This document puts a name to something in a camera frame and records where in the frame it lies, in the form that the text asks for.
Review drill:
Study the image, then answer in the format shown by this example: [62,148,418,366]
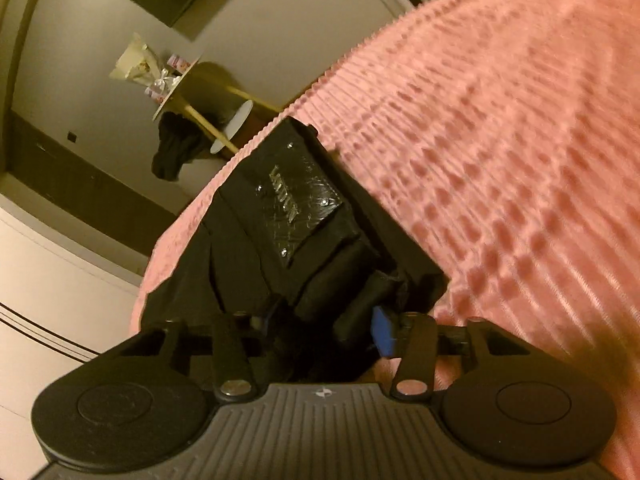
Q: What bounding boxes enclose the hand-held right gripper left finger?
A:
[142,310,271,402]

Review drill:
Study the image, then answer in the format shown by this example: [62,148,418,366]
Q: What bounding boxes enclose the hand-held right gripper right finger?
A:
[372,306,507,402]

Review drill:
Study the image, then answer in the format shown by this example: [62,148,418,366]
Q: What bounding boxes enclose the black pants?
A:
[133,116,450,386]

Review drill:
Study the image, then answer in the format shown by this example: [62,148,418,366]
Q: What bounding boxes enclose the white wardrobe with black lines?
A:
[0,198,154,466]

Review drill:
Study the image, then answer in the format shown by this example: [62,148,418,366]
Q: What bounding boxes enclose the pink ribbed blanket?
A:
[128,0,640,480]

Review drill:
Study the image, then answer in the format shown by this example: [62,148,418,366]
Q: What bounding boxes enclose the dark clothing heap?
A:
[151,112,213,182]

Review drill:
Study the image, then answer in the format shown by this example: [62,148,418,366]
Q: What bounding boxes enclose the round side table yellow legs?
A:
[152,53,282,155]

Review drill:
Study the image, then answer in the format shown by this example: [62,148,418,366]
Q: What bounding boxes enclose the pink gift boxes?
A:
[144,53,197,98]

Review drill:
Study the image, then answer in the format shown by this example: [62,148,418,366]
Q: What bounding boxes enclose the white wrapped bouquet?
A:
[109,32,167,92]

